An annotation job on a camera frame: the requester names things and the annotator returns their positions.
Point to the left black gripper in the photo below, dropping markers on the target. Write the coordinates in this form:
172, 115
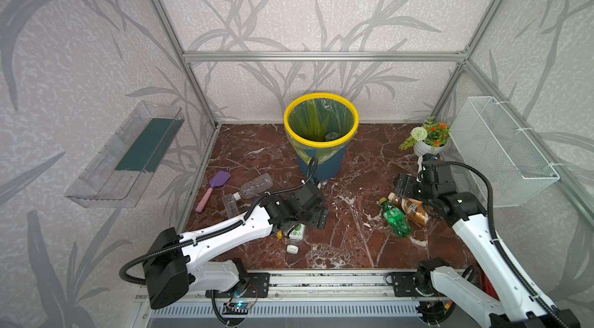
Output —
318, 213

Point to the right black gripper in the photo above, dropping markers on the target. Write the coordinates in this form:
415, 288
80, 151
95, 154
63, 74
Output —
410, 180

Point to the green label white cap bottle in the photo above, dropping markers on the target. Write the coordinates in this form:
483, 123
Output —
295, 238

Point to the clear crushed bottle white cap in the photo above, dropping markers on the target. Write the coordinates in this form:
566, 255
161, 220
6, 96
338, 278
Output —
253, 188

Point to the green soda bottle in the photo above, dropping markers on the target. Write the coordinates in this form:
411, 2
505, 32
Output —
395, 218

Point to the clear water bottle white cap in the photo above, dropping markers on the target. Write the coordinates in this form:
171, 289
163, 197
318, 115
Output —
332, 136

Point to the small clear bottle white cap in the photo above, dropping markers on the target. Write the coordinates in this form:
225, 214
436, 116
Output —
230, 202

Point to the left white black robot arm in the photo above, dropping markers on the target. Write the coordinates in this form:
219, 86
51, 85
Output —
178, 264

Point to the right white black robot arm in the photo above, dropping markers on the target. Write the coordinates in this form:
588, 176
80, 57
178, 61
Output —
519, 301

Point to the blue bin yellow rim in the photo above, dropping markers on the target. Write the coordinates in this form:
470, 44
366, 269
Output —
321, 161

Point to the green plastic bin liner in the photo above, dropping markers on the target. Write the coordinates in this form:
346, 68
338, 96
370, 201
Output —
320, 124

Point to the potted artificial flower plant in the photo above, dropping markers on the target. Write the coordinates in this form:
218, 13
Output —
429, 138

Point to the purple pink silicone spatula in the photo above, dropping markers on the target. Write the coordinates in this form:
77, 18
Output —
218, 180

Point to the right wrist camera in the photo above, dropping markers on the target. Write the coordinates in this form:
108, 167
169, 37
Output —
421, 168

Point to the white wire mesh basket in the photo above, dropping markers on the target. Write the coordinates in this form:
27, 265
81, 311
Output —
491, 141

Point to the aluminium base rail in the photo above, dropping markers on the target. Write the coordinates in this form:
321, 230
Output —
330, 285

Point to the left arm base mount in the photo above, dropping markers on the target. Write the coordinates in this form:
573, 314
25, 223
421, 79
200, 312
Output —
256, 285

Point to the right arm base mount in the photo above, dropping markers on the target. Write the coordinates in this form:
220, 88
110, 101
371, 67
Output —
403, 285

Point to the left circuit board with wires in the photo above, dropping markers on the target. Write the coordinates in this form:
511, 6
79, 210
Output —
241, 305

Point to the circuit board with wires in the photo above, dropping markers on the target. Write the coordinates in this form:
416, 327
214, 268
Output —
241, 305
433, 313

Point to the right circuit board with wires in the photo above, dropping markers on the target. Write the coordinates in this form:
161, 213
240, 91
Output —
433, 313

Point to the aluminium frame crossbar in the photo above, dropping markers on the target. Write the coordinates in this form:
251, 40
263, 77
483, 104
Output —
320, 56

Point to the clear acrylic wall shelf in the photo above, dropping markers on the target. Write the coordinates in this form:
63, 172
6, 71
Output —
122, 170

